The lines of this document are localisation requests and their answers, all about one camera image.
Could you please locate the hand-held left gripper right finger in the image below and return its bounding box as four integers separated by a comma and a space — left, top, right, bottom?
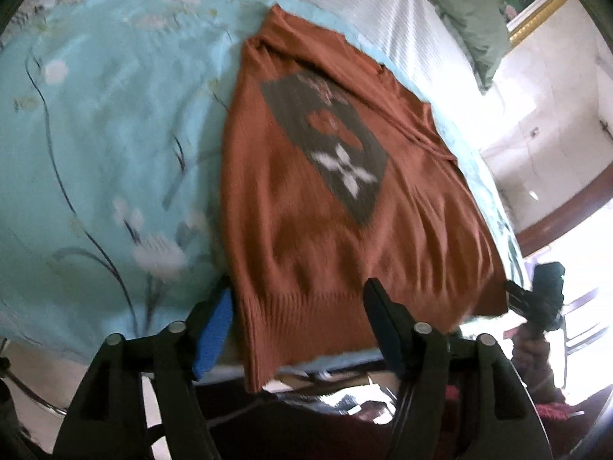
362, 278, 555, 460

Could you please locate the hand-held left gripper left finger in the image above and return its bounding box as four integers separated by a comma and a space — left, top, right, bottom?
52, 288, 235, 460

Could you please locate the person's right hand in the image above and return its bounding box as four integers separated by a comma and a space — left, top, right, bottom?
511, 326, 556, 394

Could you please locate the white striped blanket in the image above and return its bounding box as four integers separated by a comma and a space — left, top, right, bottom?
282, 0, 484, 120

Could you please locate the green cloth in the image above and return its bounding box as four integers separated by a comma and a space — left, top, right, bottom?
400, 0, 511, 92

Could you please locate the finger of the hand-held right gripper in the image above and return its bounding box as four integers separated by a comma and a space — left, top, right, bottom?
504, 280, 534, 317

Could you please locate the light blue floral bedsheet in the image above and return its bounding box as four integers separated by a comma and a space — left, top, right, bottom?
0, 0, 528, 384

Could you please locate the rust brown knit sweater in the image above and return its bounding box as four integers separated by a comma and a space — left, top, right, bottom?
219, 5, 509, 392

